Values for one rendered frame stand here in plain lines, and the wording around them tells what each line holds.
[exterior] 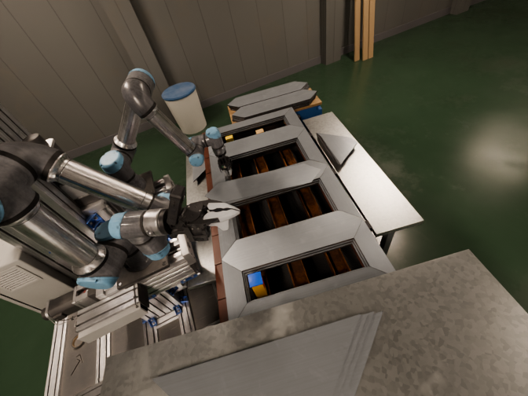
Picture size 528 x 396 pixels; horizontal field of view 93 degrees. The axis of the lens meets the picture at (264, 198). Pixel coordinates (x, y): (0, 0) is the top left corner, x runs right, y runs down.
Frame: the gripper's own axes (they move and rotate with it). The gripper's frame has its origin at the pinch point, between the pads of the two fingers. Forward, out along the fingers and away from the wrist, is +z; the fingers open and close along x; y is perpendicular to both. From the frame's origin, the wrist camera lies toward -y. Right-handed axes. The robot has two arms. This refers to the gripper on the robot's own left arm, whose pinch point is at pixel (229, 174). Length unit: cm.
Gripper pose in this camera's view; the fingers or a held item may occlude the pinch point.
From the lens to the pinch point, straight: 169.0
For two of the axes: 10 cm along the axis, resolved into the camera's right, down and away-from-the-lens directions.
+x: 9.6, -2.8, 0.2
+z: 1.8, 6.5, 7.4
